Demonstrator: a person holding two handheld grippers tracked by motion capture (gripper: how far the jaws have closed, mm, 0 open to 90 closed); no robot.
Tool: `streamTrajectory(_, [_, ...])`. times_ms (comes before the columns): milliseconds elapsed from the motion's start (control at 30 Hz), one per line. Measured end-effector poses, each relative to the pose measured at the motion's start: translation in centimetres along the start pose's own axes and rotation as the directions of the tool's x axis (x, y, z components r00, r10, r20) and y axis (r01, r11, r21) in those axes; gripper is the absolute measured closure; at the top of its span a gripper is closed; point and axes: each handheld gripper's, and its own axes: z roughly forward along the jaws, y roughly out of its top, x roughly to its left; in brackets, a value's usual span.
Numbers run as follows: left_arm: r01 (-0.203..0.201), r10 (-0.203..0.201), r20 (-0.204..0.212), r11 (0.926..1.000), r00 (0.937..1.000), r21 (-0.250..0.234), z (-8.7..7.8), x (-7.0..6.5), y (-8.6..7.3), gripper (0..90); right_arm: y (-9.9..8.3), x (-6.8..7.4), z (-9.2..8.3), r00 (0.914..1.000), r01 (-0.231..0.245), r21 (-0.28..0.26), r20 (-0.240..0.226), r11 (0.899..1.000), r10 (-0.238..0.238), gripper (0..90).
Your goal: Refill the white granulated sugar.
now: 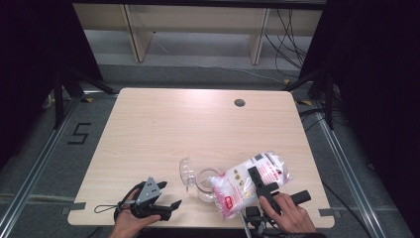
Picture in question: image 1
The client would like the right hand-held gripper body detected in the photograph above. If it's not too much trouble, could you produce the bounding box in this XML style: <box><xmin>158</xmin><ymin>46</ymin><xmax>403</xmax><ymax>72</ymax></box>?
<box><xmin>245</xmin><ymin>181</ymin><xmax>312</xmax><ymax>233</ymax></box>

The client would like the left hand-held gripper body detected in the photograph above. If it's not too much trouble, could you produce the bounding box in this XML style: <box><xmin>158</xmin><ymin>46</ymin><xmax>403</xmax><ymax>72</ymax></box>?
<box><xmin>129</xmin><ymin>176</ymin><xmax>173</xmax><ymax>222</ymax></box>

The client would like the red and white plastic bag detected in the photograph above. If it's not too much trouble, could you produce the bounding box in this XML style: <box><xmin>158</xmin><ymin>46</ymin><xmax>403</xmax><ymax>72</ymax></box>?
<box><xmin>208</xmin><ymin>151</ymin><xmax>294</xmax><ymax>221</ymax></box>

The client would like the clear glass jar with handle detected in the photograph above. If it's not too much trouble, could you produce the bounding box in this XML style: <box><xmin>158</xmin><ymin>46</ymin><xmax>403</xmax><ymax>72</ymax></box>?
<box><xmin>178</xmin><ymin>157</ymin><xmax>226</xmax><ymax>203</ymax></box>

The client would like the person's right hand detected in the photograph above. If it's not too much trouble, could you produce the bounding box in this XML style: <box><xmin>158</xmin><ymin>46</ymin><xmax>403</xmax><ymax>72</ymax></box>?
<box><xmin>259</xmin><ymin>191</ymin><xmax>319</xmax><ymax>234</ymax></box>

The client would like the person's left hand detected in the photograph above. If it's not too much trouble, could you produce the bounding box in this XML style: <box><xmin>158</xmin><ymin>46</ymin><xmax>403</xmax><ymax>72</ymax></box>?
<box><xmin>108</xmin><ymin>189</ymin><xmax>163</xmax><ymax>238</ymax></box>

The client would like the grey tape strip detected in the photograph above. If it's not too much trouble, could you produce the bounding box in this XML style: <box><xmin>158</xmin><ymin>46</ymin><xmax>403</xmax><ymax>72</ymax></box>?
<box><xmin>318</xmin><ymin>207</ymin><xmax>342</xmax><ymax>218</ymax></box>
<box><xmin>60</xmin><ymin>201</ymin><xmax>87</xmax><ymax>216</ymax></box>

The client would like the black metal stand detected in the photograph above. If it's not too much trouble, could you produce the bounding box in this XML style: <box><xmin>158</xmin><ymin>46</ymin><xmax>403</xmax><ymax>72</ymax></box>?
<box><xmin>52</xmin><ymin>64</ymin><xmax>117</xmax><ymax>131</ymax></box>
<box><xmin>282</xmin><ymin>68</ymin><xmax>335</xmax><ymax>131</ymax></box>

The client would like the black curtain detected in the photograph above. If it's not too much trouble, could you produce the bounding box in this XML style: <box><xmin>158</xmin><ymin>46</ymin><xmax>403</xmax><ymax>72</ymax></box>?
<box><xmin>0</xmin><ymin>0</ymin><xmax>104</xmax><ymax>171</ymax></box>
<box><xmin>297</xmin><ymin>0</ymin><xmax>420</xmax><ymax>234</ymax></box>

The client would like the beige wooden shelf unit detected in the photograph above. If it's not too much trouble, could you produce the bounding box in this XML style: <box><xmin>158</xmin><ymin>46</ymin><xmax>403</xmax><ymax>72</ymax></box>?
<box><xmin>71</xmin><ymin>3</ymin><xmax>323</xmax><ymax>66</ymax></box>

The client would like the black wrist strap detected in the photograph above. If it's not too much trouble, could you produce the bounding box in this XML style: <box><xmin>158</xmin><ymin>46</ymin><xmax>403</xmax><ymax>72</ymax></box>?
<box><xmin>113</xmin><ymin>180</ymin><xmax>147</xmax><ymax>223</ymax></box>

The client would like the thin black lanyard cord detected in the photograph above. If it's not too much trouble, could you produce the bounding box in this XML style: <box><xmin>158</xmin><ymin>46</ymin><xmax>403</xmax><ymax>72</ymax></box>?
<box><xmin>93</xmin><ymin>199</ymin><xmax>137</xmax><ymax>215</ymax></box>

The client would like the metal floor rail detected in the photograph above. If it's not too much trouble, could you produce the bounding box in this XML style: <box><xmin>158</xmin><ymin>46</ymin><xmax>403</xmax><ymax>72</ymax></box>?
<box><xmin>0</xmin><ymin>97</ymin><xmax>82</xmax><ymax>238</ymax></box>
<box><xmin>311</xmin><ymin>101</ymin><xmax>388</xmax><ymax>238</ymax></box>

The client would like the black floor cable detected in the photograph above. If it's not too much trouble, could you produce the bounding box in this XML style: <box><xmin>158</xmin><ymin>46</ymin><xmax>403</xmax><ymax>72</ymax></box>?
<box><xmin>321</xmin><ymin>180</ymin><xmax>374</xmax><ymax>238</ymax></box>

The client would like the bundle of black cables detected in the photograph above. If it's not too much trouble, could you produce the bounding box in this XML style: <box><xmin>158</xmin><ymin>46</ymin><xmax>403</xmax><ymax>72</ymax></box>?
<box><xmin>264</xmin><ymin>9</ymin><xmax>314</xmax><ymax>79</ymax></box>

